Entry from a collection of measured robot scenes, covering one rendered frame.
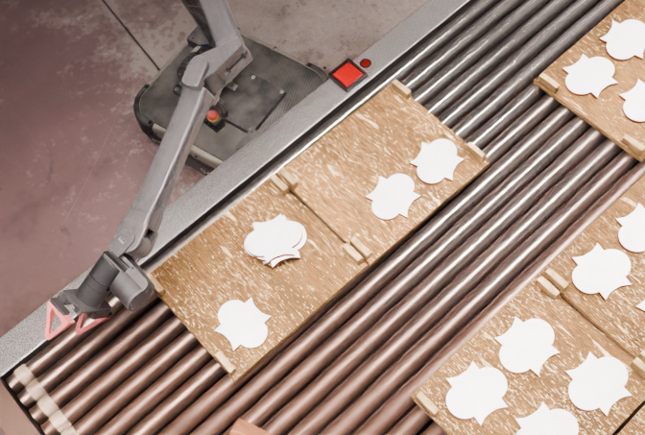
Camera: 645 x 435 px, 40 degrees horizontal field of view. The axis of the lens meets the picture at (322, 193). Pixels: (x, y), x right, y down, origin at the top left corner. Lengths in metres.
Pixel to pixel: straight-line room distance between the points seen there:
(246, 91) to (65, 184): 0.80
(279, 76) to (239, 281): 1.33
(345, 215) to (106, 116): 1.68
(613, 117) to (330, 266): 0.82
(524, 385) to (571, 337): 0.16
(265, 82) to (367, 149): 1.07
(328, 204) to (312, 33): 1.63
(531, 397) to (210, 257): 0.81
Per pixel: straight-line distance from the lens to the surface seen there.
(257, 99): 3.24
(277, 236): 2.13
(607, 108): 2.40
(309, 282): 2.11
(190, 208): 2.28
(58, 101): 3.78
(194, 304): 2.14
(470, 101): 2.39
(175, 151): 1.85
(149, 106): 3.34
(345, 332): 2.08
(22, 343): 2.25
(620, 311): 2.13
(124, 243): 1.82
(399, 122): 2.32
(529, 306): 2.10
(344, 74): 2.43
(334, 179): 2.24
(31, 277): 3.40
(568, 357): 2.07
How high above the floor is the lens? 2.86
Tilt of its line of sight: 60 degrees down
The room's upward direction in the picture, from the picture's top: 9 degrees counter-clockwise
